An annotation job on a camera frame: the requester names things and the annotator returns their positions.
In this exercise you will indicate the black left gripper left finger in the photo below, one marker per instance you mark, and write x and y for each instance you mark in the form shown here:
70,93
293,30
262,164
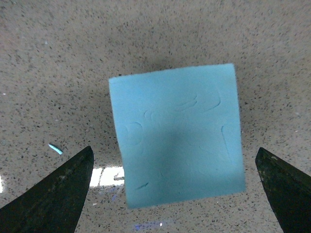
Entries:
53,205

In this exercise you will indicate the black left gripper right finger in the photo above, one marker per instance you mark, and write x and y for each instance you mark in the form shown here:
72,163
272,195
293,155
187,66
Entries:
288,191

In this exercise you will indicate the light blue foam cube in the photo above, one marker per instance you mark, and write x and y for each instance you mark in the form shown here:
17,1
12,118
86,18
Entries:
179,134

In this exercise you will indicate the small blue foam crumb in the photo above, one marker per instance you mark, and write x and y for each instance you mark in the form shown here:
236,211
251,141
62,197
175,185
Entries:
55,148

